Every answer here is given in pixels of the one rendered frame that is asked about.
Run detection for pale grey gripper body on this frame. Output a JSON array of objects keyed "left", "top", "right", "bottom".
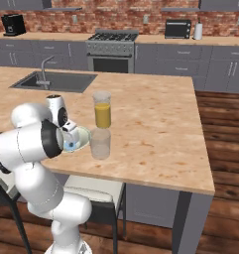
[{"left": 61, "top": 128, "right": 79, "bottom": 145}]

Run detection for white ice bowl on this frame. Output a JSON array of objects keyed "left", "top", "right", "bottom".
[{"left": 62, "top": 126, "right": 92, "bottom": 154}]

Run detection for empty glass cup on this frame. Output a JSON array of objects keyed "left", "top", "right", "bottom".
[{"left": 89, "top": 127, "right": 112, "bottom": 161}]

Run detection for glass of orange juice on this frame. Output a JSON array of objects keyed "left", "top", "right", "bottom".
[{"left": 92, "top": 90, "right": 112, "bottom": 130}]

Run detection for dark grey sink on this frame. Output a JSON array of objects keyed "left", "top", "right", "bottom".
[{"left": 9, "top": 70, "right": 98, "bottom": 94}]

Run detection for black stool with cream seat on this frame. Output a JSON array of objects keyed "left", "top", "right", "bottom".
[
  {"left": 62, "top": 174, "right": 128, "bottom": 246},
  {"left": 0, "top": 172, "right": 34, "bottom": 254}
]

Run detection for grey metal tap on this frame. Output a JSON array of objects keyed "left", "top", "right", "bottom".
[{"left": 36, "top": 55, "right": 56, "bottom": 90}]

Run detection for grey base cupboard run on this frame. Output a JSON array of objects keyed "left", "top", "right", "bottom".
[
  {"left": 0, "top": 38, "right": 89, "bottom": 71},
  {"left": 134, "top": 43, "right": 239, "bottom": 95}
]

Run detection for steel range cooker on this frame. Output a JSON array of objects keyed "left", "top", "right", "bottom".
[{"left": 85, "top": 29, "right": 140, "bottom": 74}]

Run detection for black coffee machine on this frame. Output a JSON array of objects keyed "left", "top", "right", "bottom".
[{"left": 0, "top": 13, "right": 27, "bottom": 37}]

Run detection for grey kitchen island base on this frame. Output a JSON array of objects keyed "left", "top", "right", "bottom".
[{"left": 51, "top": 172, "right": 214, "bottom": 254}]

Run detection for black toaster oven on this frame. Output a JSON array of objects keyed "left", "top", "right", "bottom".
[{"left": 164, "top": 18, "right": 192, "bottom": 40}]

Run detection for white paper towel roll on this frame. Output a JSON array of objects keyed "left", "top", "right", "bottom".
[{"left": 192, "top": 21, "right": 204, "bottom": 42}]

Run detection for grey wall shelf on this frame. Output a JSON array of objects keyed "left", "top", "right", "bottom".
[
  {"left": 43, "top": 6, "right": 83, "bottom": 12},
  {"left": 161, "top": 7, "right": 201, "bottom": 13}
]

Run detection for grey wall cupboard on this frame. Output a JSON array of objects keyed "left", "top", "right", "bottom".
[
  {"left": 0, "top": 0, "right": 53, "bottom": 11},
  {"left": 198, "top": 0, "right": 239, "bottom": 12}
]

